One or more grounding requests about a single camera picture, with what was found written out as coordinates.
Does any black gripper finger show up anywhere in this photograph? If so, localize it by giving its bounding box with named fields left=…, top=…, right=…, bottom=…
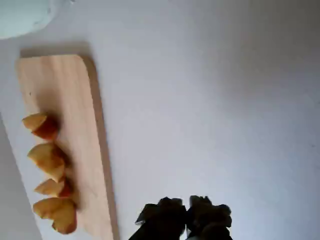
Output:
left=186, top=195, right=232, bottom=240
left=128, top=196, right=188, bottom=240

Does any apple slice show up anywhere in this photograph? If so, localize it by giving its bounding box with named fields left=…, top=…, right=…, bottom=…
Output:
left=33, top=177, right=74, bottom=199
left=32, top=196, right=78, bottom=235
left=21, top=111, right=61, bottom=141
left=26, top=141, right=68, bottom=183

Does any wooden cutting board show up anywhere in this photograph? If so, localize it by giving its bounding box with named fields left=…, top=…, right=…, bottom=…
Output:
left=15, top=54, right=120, bottom=240

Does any white ceramic bowl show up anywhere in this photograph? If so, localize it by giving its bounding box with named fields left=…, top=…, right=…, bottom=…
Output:
left=0, top=0, right=60, bottom=40

